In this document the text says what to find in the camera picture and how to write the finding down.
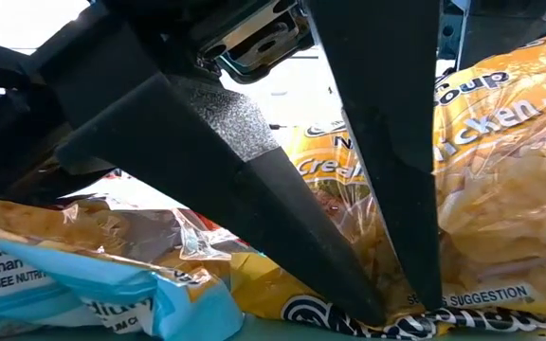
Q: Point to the blue beef ramen packet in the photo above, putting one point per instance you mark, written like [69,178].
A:
[41,284]

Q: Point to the yellow creamy chicken ramen packet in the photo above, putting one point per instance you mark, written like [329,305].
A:
[505,189]
[263,284]

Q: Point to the red Saucy Noods packet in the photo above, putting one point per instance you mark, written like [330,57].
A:
[206,221]

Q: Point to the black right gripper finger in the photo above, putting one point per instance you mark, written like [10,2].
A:
[216,189]
[387,118]

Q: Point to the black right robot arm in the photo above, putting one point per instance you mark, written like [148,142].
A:
[515,33]

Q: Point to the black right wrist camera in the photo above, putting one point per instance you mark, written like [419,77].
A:
[17,132]

